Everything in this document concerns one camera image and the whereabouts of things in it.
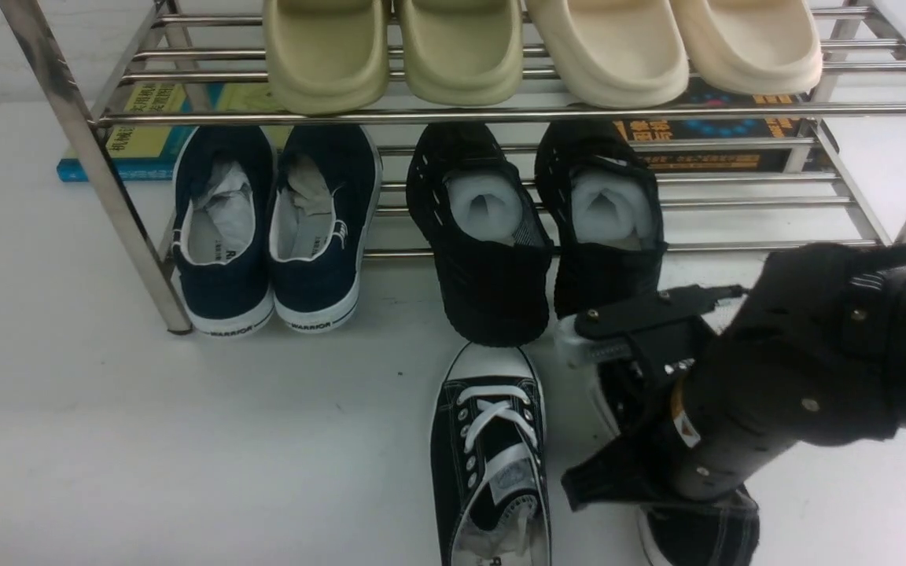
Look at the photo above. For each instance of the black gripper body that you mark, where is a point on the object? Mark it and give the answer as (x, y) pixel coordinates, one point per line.
(800, 359)

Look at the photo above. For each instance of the black canvas sneaker white laces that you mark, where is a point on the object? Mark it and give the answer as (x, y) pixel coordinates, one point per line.
(487, 460)

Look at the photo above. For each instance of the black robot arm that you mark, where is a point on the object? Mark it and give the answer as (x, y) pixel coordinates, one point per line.
(708, 385)

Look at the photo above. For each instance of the stainless steel shoe rack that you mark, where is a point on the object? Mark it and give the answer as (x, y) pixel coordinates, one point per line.
(864, 75)

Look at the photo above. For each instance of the black mesh shoe right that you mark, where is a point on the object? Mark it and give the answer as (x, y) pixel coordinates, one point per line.
(605, 201)

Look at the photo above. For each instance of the black mesh shoe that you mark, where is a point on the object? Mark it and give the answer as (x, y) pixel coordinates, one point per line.
(605, 201)
(490, 249)

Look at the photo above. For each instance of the cream slipper right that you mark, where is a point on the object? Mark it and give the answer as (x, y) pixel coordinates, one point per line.
(752, 47)

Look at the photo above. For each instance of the cream slipper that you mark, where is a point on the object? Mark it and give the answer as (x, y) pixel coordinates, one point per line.
(752, 47)
(614, 54)

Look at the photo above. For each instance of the black mesh shoe left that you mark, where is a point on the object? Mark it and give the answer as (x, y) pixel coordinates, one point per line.
(490, 249)

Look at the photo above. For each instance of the cream slipper left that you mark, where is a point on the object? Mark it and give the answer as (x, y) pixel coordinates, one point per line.
(614, 54)

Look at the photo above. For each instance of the olive green slipper right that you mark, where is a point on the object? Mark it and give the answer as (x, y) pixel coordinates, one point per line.
(462, 53)

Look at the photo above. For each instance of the olive green slipper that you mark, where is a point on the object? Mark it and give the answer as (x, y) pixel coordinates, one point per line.
(462, 53)
(326, 57)

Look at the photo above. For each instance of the navy slip-on shoe right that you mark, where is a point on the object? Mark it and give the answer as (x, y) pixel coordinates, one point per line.
(326, 191)

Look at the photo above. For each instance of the navy slip-on shoe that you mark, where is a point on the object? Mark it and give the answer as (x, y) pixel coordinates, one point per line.
(223, 181)
(326, 191)

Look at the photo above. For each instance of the olive green slipper left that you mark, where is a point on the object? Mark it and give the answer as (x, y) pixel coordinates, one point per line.
(326, 57)

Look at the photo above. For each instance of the navy slip-on shoe left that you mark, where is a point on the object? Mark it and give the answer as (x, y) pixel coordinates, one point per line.
(223, 181)

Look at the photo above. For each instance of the yellow blue book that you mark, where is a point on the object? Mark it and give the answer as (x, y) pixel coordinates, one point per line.
(148, 153)

